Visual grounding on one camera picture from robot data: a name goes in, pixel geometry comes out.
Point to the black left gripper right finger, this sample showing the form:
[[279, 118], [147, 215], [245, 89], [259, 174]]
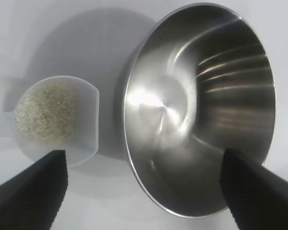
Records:
[[259, 198]]

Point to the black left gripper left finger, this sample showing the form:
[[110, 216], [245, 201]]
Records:
[[26, 196]]

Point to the white rice grains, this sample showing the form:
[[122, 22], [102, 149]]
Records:
[[45, 112]]

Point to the translucent plastic measuring cup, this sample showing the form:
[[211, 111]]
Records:
[[86, 134]]

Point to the stainless steel mixing bowl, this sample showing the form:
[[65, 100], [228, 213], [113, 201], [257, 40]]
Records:
[[182, 107]]

